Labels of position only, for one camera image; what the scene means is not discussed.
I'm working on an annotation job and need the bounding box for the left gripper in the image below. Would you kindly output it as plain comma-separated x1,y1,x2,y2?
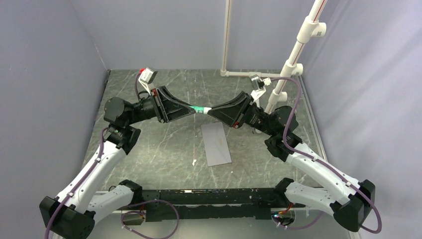
127,86,197,125

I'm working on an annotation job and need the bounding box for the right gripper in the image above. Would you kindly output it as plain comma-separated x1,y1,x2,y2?
207,92,276,136

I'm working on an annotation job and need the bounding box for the green glue stick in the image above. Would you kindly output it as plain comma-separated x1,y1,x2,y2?
191,106,212,115

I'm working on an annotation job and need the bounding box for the grey envelope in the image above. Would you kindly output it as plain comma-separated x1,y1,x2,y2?
201,122,232,167

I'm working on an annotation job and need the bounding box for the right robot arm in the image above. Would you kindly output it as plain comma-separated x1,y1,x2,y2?
205,92,379,232

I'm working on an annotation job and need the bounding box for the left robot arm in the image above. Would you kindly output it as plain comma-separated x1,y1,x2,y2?
39,87,204,239

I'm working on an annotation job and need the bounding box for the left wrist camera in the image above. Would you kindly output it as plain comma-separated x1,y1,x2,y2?
136,67,158,94

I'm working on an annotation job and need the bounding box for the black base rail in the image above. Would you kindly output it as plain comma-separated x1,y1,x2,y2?
110,188,306,222

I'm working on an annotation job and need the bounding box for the white PVC pipe frame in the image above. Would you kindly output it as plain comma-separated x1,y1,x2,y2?
215,0,329,96

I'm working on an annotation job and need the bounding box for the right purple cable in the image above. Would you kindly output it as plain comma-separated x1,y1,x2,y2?
270,77,383,234

